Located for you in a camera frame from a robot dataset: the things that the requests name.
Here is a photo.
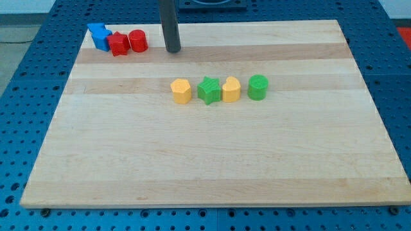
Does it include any grey cylindrical robot pointer rod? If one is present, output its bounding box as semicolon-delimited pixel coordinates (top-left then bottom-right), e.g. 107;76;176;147
158;0;181;53

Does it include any green cylinder block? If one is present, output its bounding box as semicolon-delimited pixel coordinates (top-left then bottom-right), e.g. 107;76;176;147
247;74;268;101

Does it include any blue block rear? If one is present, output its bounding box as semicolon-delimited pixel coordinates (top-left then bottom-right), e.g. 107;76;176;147
87;22;106;33

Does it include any blue block front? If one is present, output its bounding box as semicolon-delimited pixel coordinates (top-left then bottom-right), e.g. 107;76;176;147
92;29;112;52

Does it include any blue block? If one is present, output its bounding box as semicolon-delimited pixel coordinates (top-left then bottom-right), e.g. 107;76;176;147
87;22;106;33
92;29;112;52

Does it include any green star block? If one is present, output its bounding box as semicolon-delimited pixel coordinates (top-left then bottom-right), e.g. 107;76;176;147
197;76;222;105

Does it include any red star block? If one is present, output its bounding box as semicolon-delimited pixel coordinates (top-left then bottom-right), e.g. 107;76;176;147
107;31;130;56

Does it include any light wooden board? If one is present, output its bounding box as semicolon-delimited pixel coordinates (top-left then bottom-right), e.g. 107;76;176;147
21;20;410;209

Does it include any yellow heart block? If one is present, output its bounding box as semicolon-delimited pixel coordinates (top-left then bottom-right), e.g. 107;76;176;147
222;76;241;103

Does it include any red cylinder block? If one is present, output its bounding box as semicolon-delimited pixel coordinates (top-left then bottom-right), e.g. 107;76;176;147
128;30;148;53

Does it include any yellow hexagon block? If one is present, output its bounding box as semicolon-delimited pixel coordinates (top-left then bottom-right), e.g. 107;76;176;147
170;78;192;104

